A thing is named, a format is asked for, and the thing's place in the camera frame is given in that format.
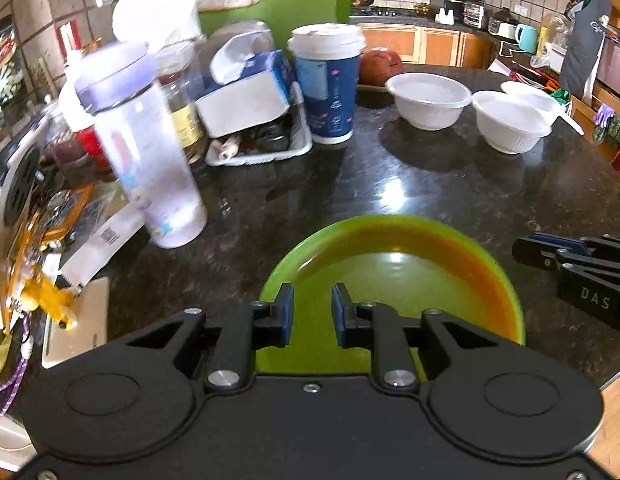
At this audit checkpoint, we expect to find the green plastic plate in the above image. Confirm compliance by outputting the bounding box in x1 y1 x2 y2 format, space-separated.
256 214 526 375

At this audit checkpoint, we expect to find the white bowl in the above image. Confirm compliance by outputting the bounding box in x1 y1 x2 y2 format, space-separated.
500 80 584 136
385 73 473 131
472 90 552 155

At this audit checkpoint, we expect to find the white tray with items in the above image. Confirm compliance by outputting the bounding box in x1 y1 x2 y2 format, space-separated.
205 81 313 167

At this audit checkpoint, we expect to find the teal mug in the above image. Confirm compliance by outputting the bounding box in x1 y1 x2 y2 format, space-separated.
515 24 538 54

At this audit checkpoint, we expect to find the rice cooker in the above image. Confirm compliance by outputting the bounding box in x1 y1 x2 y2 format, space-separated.
488 8 518 40

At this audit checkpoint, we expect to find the dark hanging apron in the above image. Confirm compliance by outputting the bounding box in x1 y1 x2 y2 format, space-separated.
560 0 613 99

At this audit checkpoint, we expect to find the blue white tissue pack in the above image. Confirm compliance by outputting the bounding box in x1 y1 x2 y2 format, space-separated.
195 50 295 139

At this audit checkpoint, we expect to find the blue paper coffee cup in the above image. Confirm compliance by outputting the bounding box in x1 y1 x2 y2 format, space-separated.
287 23 365 145

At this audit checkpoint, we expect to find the green cutting board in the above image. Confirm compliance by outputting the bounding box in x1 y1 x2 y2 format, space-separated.
199 0 351 49

